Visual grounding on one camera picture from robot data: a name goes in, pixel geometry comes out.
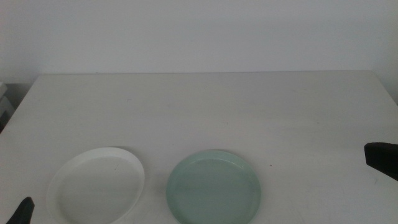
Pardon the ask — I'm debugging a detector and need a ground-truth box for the white shallow bowl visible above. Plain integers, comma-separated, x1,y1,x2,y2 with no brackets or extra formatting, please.
45,147,146,224

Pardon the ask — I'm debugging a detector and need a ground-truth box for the green shallow bowl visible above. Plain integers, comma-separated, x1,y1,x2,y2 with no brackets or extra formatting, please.
165,149,262,224

